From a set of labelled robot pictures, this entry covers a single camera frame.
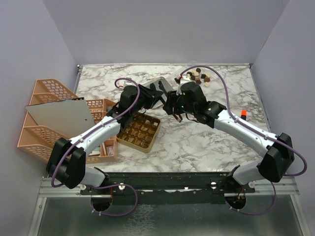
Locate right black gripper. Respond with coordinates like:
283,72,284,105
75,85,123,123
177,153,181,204
163,89,196,116

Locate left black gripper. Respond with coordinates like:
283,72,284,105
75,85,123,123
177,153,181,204
130,84,163,116

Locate black metal tongs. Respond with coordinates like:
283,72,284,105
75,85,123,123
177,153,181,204
149,81,167,105

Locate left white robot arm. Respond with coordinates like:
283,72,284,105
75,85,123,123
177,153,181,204
46,85,163,194

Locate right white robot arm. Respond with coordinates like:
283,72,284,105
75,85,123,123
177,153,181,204
163,91,294,192

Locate gold chocolate box tray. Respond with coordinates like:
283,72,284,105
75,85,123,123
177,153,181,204
117,113,161,153

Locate silver tin lid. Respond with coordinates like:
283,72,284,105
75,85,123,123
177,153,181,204
143,77,174,101

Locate orange black marker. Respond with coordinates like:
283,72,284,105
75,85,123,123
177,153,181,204
241,110,247,120

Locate peach desk organizer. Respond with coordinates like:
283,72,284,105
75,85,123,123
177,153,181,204
86,99,118,164

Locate white board sheet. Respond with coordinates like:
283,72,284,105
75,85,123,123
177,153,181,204
26,97,95,138

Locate peach mesh file rack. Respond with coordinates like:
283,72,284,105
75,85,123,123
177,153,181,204
17,78,104,168

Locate black mounting rail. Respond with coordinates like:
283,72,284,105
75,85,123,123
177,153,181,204
41,172,301,205

